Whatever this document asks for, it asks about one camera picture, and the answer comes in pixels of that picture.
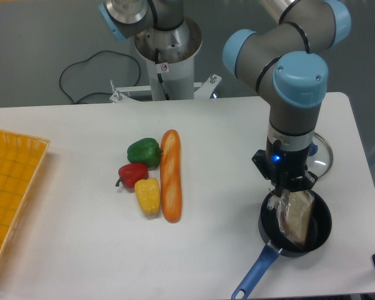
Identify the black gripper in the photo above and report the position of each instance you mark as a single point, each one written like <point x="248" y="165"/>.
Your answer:
<point x="284" y="169"/>

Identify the yellow bell pepper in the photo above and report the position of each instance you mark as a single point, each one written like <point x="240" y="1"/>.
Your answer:
<point x="147" y="192"/>

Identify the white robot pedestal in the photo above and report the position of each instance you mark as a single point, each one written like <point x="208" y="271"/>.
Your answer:
<point x="169" y="57"/>

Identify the orange baguette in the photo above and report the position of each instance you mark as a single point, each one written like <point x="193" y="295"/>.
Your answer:
<point x="170" y="176"/>

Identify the black pot blue handle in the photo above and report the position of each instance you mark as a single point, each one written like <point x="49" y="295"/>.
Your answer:
<point x="276" y="246"/>

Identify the white pedestal base frame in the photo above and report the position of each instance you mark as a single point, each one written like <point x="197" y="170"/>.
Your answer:
<point x="202" y="91"/>

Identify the green bell pepper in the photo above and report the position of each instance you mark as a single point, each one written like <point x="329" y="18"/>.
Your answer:
<point x="146" y="151"/>

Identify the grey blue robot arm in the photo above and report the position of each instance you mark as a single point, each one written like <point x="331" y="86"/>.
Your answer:
<point x="283" y="66"/>

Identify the yellow plastic basket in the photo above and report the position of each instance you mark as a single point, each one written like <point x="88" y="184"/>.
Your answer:
<point x="21" y="156"/>

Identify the red bell pepper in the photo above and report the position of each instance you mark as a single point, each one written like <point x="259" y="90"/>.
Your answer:
<point x="131" y="173"/>

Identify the bagged toast slice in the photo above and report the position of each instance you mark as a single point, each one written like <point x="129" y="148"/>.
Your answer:
<point x="293" y="213"/>

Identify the glass lid blue knob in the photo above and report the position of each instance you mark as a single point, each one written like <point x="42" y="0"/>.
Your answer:
<point x="321" y="158"/>

